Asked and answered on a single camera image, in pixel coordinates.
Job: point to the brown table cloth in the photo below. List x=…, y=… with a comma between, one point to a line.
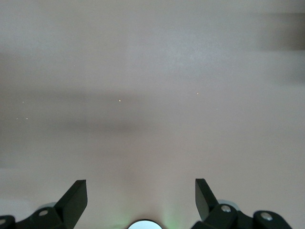
x=152, y=95

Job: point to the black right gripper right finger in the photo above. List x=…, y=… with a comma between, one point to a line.
x=209, y=210

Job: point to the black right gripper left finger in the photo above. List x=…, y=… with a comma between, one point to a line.
x=69, y=210

